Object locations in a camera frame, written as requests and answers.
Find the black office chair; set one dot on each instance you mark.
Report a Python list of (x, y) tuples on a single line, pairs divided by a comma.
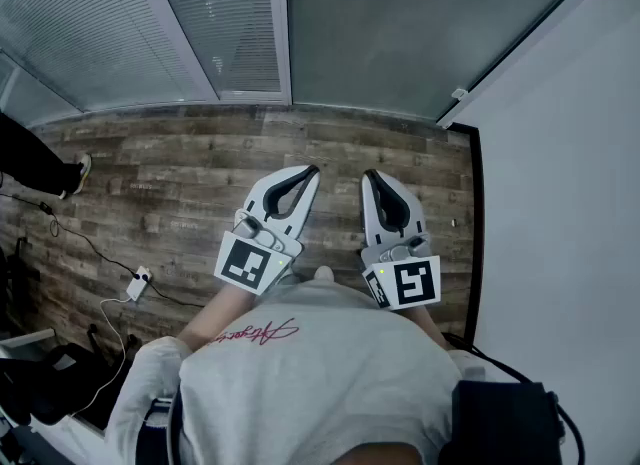
[(55, 383)]

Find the small black power adapter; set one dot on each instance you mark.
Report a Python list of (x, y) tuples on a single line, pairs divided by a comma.
[(46, 207)]

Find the person's light shoe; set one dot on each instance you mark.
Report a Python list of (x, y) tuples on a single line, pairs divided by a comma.
[(324, 273)]

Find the black pouch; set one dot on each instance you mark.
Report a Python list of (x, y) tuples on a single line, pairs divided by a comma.
[(505, 423)]

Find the wide grey window blind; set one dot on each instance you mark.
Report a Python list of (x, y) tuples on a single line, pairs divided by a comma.
[(80, 28)]

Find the frosted glass door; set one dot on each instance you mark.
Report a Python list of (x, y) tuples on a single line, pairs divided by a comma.
[(400, 28)]

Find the metal door hinge clamp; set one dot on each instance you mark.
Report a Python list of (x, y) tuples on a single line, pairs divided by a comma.
[(459, 93)]

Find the person's grey t-shirt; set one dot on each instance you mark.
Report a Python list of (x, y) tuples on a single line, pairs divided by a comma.
[(310, 378)]

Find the person's right forearm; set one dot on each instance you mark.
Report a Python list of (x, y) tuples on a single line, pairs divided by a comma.
[(431, 325)]

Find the narrow grey window blind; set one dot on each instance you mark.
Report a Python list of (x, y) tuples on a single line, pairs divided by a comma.
[(235, 23)]

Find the white power strip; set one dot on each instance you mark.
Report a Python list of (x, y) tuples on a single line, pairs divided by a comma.
[(138, 283)]

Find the person's left forearm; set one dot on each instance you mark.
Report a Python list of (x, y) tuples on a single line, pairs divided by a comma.
[(217, 315)]

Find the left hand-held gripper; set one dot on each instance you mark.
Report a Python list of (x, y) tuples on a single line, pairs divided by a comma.
[(245, 263)]

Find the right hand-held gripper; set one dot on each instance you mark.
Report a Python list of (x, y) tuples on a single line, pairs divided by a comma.
[(412, 280)]

